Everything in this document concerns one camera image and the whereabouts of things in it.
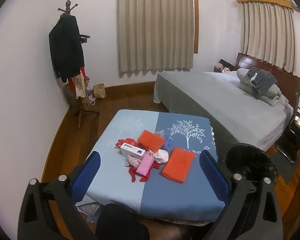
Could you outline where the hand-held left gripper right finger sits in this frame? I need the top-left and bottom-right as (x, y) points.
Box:
(199, 150), (284, 240)

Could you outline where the pink paper bag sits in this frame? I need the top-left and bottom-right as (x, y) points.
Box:
(136, 150), (155, 175)

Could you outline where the brown paper bag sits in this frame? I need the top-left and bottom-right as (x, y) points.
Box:
(93, 83), (107, 99)

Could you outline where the dark jacket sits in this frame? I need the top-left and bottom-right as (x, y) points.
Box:
(49, 15), (87, 83)

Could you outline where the grey folded quilt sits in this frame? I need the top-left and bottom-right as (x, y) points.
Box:
(237, 68), (289, 107)

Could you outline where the black metal chair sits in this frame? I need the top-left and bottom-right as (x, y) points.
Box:
(275, 106), (300, 165)

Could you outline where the beige printed cloth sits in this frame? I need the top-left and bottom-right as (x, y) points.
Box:
(74, 74), (87, 98)

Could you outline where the wooden window frame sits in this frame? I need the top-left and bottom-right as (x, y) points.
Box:
(193, 0), (199, 54)

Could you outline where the white cardboard box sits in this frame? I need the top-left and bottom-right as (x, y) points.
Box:
(120, 142), (147, 159)

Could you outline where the white crumpled tissue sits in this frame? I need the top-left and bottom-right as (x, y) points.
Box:
(154, 149), (169, 164)

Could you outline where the grey bed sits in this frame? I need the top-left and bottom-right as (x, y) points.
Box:
(154, 70), (294, 152)

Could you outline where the red garment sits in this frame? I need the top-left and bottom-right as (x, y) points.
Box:
(69, 67), (87, 99)

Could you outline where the wooden curtain pelmet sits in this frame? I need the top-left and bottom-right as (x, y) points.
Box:
(236, 0), (294, 9)

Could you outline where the person's dark trouser leg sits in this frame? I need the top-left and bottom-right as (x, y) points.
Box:
(96, 203), (150, 240)

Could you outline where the red knit glove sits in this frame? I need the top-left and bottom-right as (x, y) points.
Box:
(129, 164), (159, 182)

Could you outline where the floral patterned cloth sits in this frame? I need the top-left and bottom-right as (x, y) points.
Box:
(76, 202), (100, 223)

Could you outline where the wooden coat rack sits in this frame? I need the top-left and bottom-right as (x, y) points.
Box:
(57, 0), (100, 128)

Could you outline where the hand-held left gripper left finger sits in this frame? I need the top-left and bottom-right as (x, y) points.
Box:
(17, 151), (102, 240)

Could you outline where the dark grey garment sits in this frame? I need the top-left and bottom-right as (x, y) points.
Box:
(247, 67), (278, 94)

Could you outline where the beige window curtain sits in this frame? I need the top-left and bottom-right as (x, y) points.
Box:
(117, 0), (194, 75)
(242, 1), (297, 74)

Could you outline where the checkered tote bag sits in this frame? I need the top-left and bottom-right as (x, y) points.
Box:
(64, 76), (90, 100)

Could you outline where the table with blue cloth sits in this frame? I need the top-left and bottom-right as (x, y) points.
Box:
(75, 109), (227, 223)

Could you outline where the orange foam net sleeve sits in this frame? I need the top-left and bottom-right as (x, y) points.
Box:
(161, 147), (196, 183)
(137, 129), (166, 150)

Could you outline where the red plastic bag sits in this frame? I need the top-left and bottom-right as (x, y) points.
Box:
(116, 137), (138, 148)

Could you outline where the wooden headboard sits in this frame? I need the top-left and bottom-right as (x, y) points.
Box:
(234, 52), (300, 110)

